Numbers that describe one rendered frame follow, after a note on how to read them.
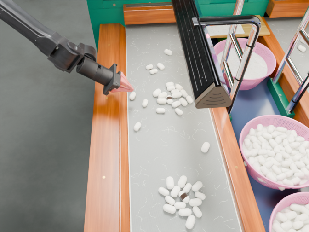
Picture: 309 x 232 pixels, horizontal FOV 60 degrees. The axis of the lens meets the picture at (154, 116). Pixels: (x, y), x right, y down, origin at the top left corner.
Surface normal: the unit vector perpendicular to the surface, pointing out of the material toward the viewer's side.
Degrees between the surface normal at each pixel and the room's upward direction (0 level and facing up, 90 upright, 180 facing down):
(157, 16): 90
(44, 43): 72
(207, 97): 90
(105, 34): 0
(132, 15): 90
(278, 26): 0
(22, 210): 0
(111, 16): 90
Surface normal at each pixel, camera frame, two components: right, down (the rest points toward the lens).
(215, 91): 0.08, 0.79
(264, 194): 0.00, -0.62
